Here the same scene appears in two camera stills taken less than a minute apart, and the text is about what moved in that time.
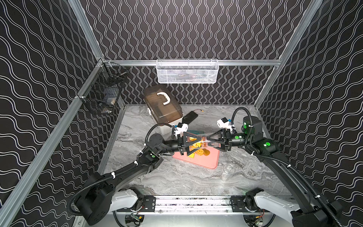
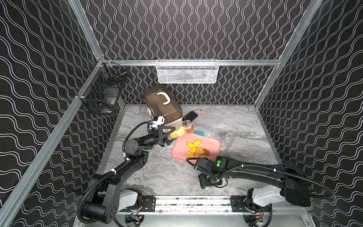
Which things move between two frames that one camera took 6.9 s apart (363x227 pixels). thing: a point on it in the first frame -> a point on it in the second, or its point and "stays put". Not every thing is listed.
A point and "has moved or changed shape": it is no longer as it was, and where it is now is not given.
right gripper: (225, 136) -> (203, 184)
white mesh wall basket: (187, 71) stays put
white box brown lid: (162, 107) stays put
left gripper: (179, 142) -> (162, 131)
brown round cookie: (206, 152) stays put
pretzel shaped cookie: (200, 152) stays put
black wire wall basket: (103, 90) stays put
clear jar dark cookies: (205, 142) has moved or changed shape
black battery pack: (189, 117) stays put
